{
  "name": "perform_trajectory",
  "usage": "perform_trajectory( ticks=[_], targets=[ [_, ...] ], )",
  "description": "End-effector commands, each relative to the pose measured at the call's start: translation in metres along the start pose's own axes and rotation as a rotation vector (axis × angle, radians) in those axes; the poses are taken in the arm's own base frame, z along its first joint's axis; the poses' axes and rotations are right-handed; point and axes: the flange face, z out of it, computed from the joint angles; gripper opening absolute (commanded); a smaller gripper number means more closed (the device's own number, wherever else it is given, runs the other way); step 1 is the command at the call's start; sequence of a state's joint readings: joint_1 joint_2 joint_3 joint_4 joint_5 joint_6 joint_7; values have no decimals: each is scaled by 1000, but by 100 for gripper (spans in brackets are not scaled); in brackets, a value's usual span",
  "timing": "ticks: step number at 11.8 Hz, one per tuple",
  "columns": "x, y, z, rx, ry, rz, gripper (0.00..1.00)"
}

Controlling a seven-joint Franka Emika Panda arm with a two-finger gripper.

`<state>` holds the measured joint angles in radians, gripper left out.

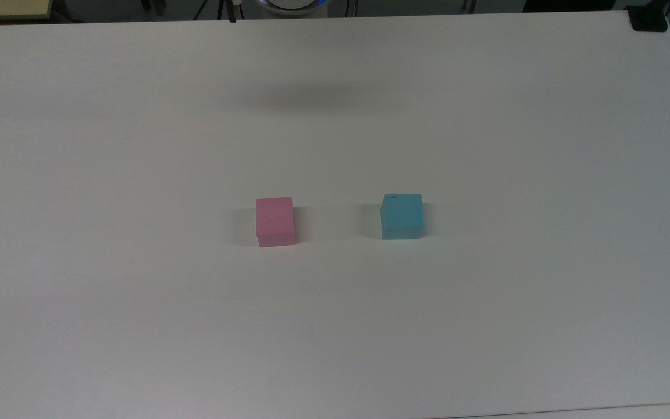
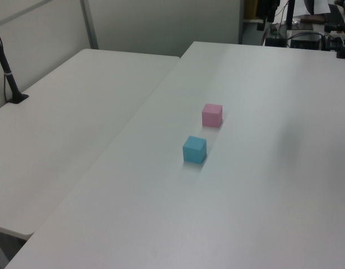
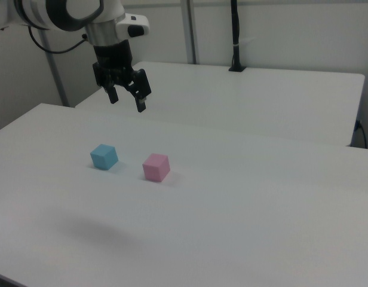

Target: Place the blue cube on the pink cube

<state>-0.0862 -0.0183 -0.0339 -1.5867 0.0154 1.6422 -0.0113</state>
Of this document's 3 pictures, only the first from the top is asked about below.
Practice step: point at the black table clamp mount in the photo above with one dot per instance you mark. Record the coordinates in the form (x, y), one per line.
(648, 17)

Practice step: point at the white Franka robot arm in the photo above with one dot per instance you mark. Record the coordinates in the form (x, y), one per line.
(293, 4)

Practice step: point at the wooden board with dark edge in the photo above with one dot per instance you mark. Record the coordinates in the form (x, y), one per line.
(3, 9)

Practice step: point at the pink cube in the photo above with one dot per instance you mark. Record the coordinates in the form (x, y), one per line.
(275, 220)

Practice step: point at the black tripod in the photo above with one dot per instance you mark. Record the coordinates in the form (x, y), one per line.
(231, 10)

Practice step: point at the blue cube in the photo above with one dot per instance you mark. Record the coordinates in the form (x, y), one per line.
(402, 215)

